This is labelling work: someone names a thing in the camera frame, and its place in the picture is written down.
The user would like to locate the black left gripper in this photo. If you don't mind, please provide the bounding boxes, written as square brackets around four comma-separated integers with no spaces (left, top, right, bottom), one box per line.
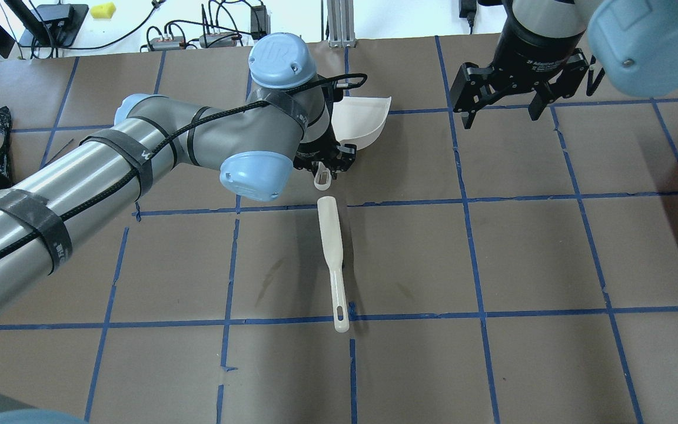
[293,136,357,174]

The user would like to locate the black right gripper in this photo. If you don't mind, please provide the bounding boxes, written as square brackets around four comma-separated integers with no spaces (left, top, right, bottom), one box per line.
[451,48,589,130]

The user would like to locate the white plastic dustpan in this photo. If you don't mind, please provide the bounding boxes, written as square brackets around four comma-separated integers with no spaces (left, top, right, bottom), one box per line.
[313,96,392,191]

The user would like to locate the white brush black bristles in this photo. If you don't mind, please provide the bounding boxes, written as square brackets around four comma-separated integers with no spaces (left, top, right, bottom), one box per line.
[317,196,350,333]

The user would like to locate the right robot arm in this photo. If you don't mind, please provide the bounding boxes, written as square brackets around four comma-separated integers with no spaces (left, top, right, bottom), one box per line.
[450,1,678,128]

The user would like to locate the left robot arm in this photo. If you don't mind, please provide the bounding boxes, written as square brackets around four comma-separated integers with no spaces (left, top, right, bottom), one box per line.
[0,32,368,315]

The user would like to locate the yellow sponge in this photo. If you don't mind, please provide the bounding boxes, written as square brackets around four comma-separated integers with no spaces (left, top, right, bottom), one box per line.
[89,2,117,21]

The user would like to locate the black device box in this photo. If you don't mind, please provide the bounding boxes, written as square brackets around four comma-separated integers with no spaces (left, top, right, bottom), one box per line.
[3,1,89,48]

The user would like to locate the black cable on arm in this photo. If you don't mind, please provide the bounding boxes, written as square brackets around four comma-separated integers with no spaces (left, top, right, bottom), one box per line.
[0,72,369,281]

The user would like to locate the aluminium frame post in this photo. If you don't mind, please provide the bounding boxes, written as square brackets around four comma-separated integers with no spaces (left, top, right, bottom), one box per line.
[326,0,356,48]

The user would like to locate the cable hub with wires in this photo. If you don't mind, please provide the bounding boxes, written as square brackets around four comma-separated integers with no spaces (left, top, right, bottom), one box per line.
[139,1,272,52]

